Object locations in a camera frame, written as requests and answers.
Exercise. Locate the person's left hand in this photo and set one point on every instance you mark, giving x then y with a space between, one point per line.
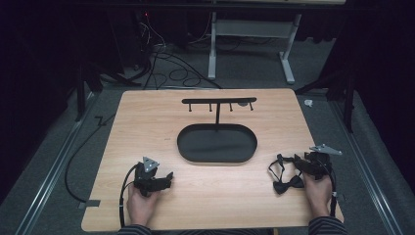
142 207

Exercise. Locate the small white crumpled scrap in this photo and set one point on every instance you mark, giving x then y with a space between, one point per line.
308 103

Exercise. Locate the grey tape piece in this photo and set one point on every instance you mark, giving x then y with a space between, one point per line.
89 204

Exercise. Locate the white metal desk frame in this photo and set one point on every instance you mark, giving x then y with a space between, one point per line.
251 28

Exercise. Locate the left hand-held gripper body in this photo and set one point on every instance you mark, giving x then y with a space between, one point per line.
147 179

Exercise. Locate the person's right hand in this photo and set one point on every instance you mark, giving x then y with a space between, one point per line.
317 196

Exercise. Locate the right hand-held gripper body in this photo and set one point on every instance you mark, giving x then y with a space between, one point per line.
318 163

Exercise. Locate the black stand leg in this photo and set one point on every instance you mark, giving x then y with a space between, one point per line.
348 98
81 94

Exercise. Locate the black hook stand with tray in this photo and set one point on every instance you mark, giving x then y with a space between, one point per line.
217 143

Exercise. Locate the grey metal floor rail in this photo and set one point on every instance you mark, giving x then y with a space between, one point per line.
365 163
52 173

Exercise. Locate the black bow tie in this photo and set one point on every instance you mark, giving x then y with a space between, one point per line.
287 183

